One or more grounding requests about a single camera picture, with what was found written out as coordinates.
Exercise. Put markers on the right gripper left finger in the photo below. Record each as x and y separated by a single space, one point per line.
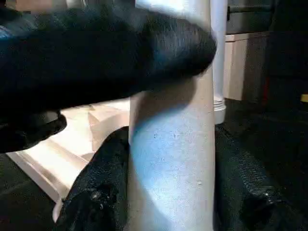
96 192

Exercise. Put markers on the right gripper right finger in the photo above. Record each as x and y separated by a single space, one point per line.
250 192

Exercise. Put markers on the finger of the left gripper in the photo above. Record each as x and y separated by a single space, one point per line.
29 132
96 53

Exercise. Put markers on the white plastic table top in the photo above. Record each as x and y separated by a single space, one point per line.
72 139

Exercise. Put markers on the black box with yellow label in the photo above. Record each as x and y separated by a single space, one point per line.
288 72

